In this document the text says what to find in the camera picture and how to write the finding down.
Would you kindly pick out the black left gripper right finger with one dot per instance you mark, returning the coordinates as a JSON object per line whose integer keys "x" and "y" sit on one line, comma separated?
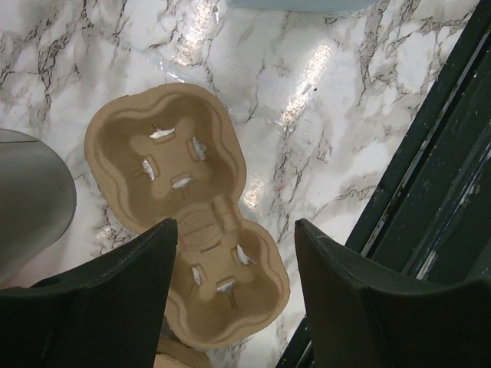
{"x": 362, "y": 314}

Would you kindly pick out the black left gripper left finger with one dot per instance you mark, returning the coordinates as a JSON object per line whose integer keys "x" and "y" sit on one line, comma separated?
{"x": 107, "y": 312}

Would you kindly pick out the light blue paper bag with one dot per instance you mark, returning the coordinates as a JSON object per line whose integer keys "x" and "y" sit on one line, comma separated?
{"x": 328, "y": 6}

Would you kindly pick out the brown cardboard cup carrier stack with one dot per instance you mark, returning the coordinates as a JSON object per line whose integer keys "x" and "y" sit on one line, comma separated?
{"x": 175, "y": 354}

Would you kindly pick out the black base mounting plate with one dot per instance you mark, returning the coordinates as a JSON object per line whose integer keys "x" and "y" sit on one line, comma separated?
{"x": 429, "y": 216}

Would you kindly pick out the grey metal straw holder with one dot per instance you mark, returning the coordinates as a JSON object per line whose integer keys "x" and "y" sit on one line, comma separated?
{"x": 38, "y": 199}

